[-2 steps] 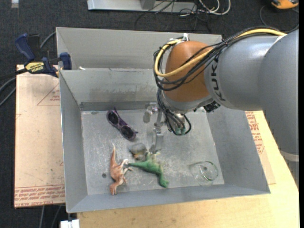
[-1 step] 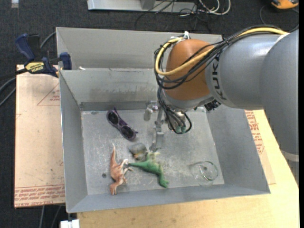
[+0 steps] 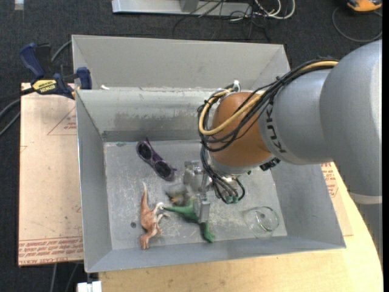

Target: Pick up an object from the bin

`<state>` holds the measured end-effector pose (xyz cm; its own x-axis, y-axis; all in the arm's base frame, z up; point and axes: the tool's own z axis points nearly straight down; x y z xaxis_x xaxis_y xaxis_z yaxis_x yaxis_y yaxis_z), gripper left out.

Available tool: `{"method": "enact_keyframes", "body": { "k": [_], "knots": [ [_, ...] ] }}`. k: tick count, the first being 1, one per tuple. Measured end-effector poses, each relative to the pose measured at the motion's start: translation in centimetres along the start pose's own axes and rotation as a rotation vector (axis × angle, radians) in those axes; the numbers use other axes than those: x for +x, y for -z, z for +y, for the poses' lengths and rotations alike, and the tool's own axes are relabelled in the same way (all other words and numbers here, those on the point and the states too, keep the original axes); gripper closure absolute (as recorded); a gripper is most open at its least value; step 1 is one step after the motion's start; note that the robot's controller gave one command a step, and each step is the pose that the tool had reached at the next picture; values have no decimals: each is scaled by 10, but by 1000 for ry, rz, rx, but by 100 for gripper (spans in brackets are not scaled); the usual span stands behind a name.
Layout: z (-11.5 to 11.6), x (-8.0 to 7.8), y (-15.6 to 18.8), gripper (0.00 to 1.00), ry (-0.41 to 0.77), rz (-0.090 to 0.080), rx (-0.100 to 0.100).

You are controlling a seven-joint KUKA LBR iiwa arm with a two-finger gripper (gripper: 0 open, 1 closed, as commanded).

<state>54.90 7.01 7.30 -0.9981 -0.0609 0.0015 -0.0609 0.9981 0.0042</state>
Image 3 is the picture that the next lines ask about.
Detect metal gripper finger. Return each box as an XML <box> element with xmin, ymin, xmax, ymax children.
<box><xmin>183</xmin><ymin>160</ymin><xmax>202</xmax><ymax>193</ymax></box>
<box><xmin>194</xmin><ymin>193</ymin><xmax>212</xmax><ymax>224</ymax></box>

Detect green toy dinosaur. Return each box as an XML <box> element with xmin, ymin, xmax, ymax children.
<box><xmin>163</xmin><ymin>195</ymin><xmax>216</xmax><ymax>244</ymax></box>

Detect small grey and yellow toy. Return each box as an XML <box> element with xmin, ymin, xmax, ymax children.
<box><xmin>165</xmin><ymin>183</ymin><xmax>191</xmax><ymax>206</ymax></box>

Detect purple sunglasses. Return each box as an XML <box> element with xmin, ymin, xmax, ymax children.
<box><xmin>136</xmin><ymin>137</ymin><xmax>178</xmax><ymax>183</ymax></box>

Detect grey metal bin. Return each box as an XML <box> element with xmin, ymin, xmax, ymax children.
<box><xmin>71</xmin><ymin>34</ymin><xmax>346</xmax><ymax>273</ymax></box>

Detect orange toy dinosaur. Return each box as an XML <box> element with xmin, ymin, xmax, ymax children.
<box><xmin>139</xmin><ymin>181</ymin><xmax>172</xmax><ymax>251</ymax></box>

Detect clear glass cup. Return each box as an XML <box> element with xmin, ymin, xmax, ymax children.
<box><xmin>243</xmin><ymin>206</ymin><xmax>281</xmax><ymax>240</ymax></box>

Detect brown cardboard board red print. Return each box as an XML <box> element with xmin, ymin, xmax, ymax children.
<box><xmin>18</xmin><ymin>82</ymin><xmax>355</xmax><ymax>267</ymax></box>

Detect black cylinder on white bracket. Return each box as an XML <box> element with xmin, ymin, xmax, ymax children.
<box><xmin>260</xmin><ymin>156</ymin><xmax>282</xmax><ymax>172</ymax></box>

